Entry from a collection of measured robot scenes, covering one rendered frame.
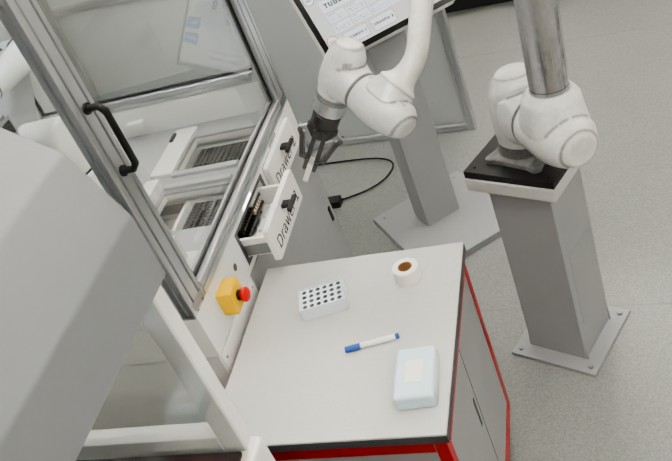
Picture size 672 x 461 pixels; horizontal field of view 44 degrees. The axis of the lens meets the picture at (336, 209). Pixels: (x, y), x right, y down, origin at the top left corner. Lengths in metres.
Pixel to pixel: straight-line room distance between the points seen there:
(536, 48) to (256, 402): 1.08
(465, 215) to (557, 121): 1.45
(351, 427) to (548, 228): 0.93
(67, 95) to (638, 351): 1.96
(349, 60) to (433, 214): 1.58
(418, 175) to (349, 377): 1.52
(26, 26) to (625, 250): 2.28
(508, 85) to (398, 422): 0.96
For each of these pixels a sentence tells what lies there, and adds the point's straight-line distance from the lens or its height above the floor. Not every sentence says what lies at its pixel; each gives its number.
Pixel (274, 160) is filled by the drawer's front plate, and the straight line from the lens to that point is 2.60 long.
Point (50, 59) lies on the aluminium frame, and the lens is 1.78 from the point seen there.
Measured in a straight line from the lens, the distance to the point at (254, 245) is 2.34.
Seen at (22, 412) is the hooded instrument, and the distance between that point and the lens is 1.20.
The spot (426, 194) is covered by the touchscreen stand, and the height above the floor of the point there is 0.19.
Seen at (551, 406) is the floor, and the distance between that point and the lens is 2.81.
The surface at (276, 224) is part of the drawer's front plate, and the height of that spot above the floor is 0.90.
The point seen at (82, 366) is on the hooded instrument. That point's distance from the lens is 1.30.
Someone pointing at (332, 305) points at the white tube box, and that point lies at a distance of 2.17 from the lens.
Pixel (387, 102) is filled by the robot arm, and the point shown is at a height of 1.24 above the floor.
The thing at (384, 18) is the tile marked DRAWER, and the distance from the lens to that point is 3.00.
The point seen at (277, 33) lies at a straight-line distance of 4.11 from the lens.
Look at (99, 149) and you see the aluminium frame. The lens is 1.84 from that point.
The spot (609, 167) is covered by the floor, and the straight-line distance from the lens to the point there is 3.67.
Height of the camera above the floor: 2.18
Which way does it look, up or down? 34 degrees down
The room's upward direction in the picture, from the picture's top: 23 degrees counter-clockwise
